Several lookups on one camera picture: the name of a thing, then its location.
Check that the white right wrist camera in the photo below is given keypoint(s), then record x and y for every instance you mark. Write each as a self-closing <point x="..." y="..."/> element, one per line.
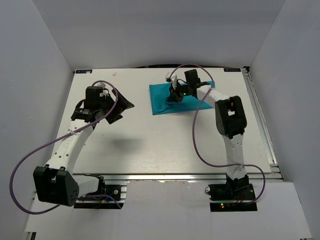
<point x="172" y="78"/>

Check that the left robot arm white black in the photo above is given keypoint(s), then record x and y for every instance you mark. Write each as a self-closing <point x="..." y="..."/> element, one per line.
<point x="55" y="182"/>

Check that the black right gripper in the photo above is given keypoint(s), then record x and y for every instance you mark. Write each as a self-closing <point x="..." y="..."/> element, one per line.
<point x="175" y="95"/>

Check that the blue table corner label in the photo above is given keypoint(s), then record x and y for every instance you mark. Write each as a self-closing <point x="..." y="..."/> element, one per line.
<point x="83" y="71"/>
<point x="232" y="70"/>

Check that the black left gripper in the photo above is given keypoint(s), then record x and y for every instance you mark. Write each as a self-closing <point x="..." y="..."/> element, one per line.
<point x="114" y="110"/>

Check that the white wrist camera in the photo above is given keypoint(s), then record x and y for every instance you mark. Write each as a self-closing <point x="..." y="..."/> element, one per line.
<point x="172" y="78"/>
<point x="104" y="90"/>

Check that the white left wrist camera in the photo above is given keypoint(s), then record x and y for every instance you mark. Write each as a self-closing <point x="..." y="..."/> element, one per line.
<point x="104" y="90"/>

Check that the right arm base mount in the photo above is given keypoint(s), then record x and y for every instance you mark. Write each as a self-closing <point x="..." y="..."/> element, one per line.
<point x="224" y="200"/>

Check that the blue table corner label right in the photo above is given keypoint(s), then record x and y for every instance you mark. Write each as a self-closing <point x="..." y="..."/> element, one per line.
<point x="232" y="70"/>

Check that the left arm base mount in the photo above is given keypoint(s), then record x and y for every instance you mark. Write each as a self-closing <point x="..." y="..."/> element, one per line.
<point x="111" y="198"/>

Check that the blue table corner label left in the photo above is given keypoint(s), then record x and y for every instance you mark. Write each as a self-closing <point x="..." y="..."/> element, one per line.
<point x="83" y="71"/>

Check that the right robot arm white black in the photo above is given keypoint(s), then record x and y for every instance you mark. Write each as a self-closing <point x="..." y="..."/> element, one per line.
<point x="230" y="120"/>

